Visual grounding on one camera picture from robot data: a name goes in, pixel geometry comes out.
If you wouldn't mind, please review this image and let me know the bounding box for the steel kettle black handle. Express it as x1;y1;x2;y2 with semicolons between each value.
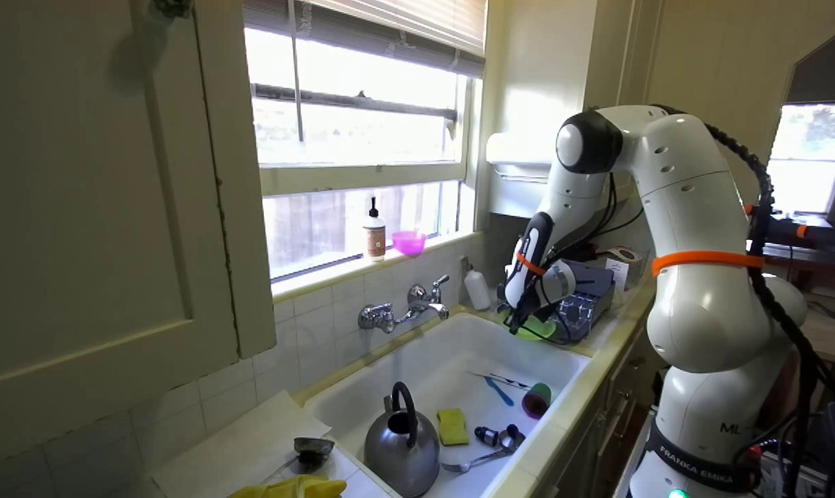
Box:
359;379;444;498

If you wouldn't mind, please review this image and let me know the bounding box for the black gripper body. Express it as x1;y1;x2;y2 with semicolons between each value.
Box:
500;274;543;328

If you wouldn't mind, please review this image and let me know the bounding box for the small orange strap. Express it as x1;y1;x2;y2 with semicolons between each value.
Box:
514;252;547;281

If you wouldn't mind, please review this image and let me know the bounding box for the kitchen window frame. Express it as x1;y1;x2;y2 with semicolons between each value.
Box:
238;0;489;299

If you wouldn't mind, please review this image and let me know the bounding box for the large orange strap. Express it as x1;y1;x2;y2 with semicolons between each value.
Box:
647;249;770;281

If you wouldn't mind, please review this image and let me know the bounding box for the white ceramic sink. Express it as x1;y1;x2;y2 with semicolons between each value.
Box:
300;310;594;498

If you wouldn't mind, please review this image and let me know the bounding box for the yellow sponge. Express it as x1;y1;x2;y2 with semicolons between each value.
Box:
435;408;473;451

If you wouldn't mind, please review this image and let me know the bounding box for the black handled can opener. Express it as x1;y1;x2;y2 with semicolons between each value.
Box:
473;422;528;458

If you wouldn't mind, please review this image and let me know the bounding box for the grey wire dish rack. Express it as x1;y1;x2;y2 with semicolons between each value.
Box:
499;256;621;348

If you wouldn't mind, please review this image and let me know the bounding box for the white cardboard box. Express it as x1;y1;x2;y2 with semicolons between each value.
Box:
597;243;647;290

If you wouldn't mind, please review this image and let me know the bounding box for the chrome wall faucet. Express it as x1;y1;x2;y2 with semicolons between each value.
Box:
357;272;453;339

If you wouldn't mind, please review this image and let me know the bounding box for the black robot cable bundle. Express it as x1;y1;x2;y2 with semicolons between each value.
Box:
702;120;835;498

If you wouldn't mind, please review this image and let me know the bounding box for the window blind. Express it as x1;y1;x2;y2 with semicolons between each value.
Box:
290;0;489;62

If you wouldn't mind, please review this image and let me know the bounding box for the green and red cup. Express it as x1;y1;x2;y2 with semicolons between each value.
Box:
520;379;557;424

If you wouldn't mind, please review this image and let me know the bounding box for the steel fork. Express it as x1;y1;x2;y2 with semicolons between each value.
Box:
440;445;514;476

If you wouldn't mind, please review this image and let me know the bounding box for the cream cabinet door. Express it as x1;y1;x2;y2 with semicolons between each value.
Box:
0;0;281;476

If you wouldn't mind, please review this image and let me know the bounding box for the yellow cloth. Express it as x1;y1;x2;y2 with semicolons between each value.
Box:
227;473;351;498

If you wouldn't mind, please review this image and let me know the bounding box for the brown pump soap bottle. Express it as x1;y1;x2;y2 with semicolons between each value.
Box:
359;195;391;263

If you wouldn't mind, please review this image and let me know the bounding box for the pink plastic bowl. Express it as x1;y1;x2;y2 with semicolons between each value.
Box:
391;231;433;261

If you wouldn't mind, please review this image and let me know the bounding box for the blue brush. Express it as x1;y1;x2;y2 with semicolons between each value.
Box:
478;372;532;411

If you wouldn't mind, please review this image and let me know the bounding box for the white soap dispenser bottle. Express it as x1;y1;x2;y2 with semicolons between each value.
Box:
460;256;496;315

